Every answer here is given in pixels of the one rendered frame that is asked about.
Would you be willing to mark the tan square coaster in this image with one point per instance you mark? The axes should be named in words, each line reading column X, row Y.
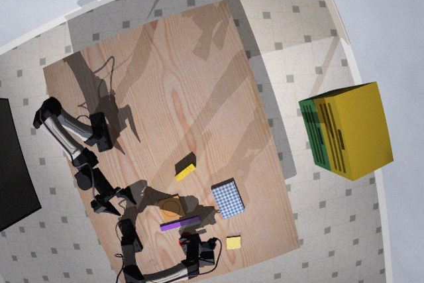
column 171, row 207

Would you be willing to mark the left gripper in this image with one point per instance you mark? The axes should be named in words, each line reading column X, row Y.
column 105, row 187

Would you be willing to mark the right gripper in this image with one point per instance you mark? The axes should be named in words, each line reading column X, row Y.
column 193, row 245

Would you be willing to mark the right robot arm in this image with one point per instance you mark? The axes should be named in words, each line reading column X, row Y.
column 130, row 245

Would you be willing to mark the yellow sponge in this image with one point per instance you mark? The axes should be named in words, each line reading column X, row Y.
column 185, row 171

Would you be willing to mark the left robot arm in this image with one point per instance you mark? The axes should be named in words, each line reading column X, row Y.
column 56, row 120

